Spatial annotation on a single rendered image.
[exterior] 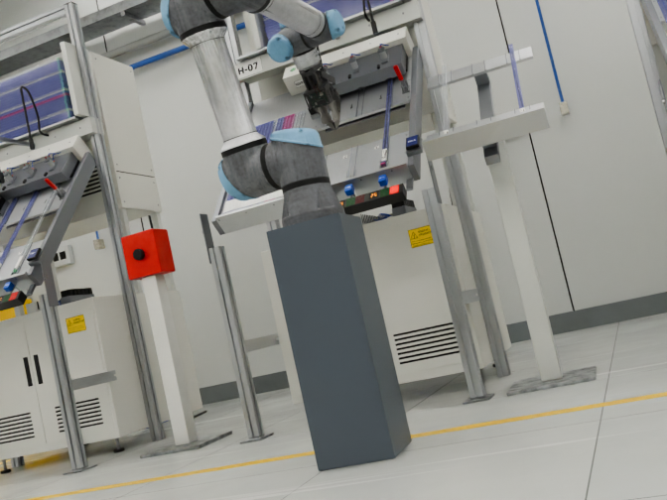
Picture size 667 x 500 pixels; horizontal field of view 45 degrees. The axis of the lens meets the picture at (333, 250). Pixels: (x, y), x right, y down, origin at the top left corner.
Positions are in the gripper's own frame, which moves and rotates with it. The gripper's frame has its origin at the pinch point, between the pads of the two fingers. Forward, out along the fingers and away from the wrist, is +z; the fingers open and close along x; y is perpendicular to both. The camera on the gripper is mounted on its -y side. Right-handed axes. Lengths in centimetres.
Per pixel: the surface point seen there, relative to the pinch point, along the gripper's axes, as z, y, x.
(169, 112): 21, -215, -165
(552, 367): 80, 33, 45
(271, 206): 16.9, 8.7, -27.1
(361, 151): 13.0, -7.4, 2.7
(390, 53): -5, -51, 13
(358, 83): 0.2, -42.5, 0.2
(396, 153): 14.7, -0.8, 14.8
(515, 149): 91, -175, 31
